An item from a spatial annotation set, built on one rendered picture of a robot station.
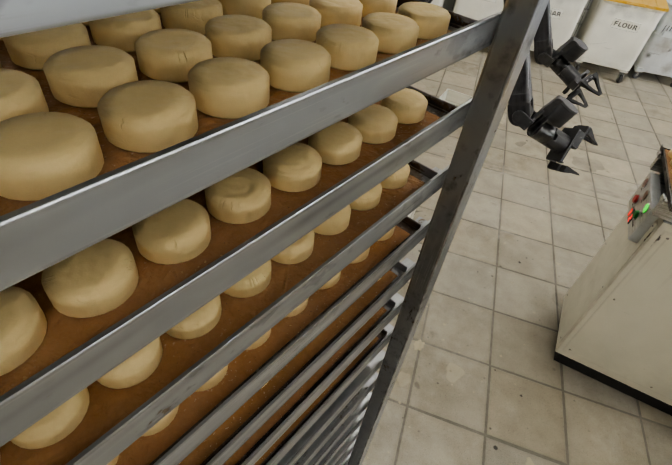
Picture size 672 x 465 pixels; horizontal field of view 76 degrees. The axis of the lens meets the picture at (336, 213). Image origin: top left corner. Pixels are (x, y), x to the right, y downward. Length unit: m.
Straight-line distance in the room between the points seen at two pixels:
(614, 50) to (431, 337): 3.79
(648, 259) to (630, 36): 3.61
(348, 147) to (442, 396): 1.59
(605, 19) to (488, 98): 4.57
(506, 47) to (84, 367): 0.42
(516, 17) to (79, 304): 0.42
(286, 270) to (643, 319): 1.62
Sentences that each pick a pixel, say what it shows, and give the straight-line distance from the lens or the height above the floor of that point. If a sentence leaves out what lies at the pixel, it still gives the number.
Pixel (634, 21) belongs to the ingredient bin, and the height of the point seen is 0.57.
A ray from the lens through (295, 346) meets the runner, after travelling 0.46.
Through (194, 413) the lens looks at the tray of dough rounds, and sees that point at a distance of 0.45.
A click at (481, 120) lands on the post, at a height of 1.41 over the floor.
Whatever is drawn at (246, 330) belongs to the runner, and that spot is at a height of 1.33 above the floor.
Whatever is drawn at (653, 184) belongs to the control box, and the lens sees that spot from 1.81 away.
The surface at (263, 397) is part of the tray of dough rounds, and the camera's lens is 0.55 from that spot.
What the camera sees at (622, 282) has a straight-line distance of 1.80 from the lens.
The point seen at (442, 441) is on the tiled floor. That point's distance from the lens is 1.83.
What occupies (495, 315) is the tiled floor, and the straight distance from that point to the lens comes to 2.21.
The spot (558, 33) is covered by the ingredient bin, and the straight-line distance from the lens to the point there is 5.02.
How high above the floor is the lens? 1.63
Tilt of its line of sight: 42 degrees down
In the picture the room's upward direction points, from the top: 8 degrees clockwise
